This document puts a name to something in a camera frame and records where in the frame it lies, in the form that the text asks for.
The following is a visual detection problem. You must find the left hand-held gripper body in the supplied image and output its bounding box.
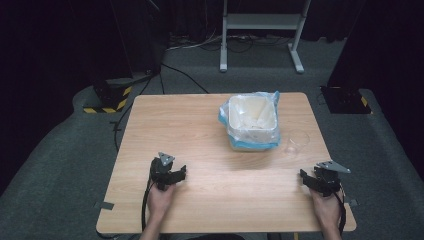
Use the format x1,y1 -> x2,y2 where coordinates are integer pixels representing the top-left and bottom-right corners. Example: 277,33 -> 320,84
149,152 -> 177,192

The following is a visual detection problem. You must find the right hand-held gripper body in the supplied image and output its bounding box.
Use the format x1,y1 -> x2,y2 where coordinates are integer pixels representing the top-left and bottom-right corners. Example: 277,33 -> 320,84
311,160 -> 352,198

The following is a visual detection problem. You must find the person's right hand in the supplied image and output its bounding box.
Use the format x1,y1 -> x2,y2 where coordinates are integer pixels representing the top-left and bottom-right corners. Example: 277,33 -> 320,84
309,188 -> 344,232

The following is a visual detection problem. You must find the person's left hand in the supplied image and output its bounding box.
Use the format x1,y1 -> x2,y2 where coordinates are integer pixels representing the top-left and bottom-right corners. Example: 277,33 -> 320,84
146,182 -> 178,222

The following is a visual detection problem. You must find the clear plastic cup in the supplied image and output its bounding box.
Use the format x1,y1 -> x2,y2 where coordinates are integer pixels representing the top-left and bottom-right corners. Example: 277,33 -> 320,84
284,129 -> 311,158

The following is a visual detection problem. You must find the clear blue-edged plastic bin liner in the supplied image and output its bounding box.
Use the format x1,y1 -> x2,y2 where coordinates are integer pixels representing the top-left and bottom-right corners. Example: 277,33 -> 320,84
218,90 -> 282,151

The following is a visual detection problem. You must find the white trash bin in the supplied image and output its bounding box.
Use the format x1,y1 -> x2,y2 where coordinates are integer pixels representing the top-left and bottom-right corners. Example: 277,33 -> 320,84
227,94 -> 279,153

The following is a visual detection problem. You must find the black base with striped tape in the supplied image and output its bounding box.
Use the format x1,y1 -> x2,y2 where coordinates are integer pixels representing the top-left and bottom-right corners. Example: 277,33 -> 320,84
82,77 -> 134,115
320,85 -> 373,115

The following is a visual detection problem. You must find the white metal stand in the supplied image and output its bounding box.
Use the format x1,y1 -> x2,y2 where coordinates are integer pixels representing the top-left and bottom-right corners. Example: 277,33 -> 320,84
219,0 -> 312,75

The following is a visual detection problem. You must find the black floor cable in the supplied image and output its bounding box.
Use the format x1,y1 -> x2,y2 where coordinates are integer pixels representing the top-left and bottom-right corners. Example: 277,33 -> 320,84
110,62 -> 210,153

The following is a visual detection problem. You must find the bundle of floor cables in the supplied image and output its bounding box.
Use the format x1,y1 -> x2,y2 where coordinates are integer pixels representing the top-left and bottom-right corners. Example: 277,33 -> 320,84
166,31 -> 294,54

